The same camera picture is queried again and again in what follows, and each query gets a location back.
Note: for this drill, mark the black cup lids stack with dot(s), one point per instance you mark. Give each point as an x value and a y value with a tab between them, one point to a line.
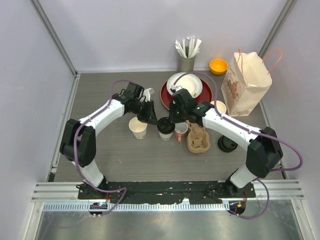
226	145

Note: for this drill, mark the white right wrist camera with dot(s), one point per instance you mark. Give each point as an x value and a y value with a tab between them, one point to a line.
174	88

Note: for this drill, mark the white paper cup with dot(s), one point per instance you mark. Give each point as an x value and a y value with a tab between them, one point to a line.
165	135
138	128

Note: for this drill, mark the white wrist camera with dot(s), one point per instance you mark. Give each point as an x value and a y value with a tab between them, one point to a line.
146	95
174	88

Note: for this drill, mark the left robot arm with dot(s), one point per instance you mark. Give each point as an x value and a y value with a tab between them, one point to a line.
78	142

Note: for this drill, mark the white wrapped straws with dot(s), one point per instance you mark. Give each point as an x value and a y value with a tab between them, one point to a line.
188	48

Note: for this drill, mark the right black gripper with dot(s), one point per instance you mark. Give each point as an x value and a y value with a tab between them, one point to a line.
172	117

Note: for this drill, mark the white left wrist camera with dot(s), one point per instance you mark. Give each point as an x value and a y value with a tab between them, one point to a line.
146	95

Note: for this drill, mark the paper takeout bag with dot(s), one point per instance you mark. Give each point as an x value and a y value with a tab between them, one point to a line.
246	82

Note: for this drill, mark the red round tray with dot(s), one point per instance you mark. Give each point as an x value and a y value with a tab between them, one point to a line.
206	95

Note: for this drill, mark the white paper plate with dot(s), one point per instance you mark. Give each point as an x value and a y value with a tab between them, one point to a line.
190	82

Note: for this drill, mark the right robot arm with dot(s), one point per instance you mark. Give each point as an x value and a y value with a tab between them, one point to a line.
263	152

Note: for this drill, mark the black cup lid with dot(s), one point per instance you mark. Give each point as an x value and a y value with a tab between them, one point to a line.
165	125

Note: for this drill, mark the orange bowl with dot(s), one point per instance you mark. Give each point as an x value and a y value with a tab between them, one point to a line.
218	66

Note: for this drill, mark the grey straw holder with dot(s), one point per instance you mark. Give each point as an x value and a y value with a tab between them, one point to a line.
185	64

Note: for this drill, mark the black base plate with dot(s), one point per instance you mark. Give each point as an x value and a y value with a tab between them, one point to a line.
173	192

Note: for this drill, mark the stack of white paper cups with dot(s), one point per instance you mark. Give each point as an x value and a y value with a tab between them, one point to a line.
219	107

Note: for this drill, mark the brown cardboard cup carrier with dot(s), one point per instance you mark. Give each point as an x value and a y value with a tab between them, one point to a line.
197	139

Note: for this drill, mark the pink mug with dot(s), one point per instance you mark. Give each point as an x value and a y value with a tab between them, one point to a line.
180	130

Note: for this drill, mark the aluminium frame rail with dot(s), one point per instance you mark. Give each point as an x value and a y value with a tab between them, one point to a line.
75	197

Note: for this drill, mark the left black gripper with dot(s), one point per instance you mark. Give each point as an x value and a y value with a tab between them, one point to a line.
150	114

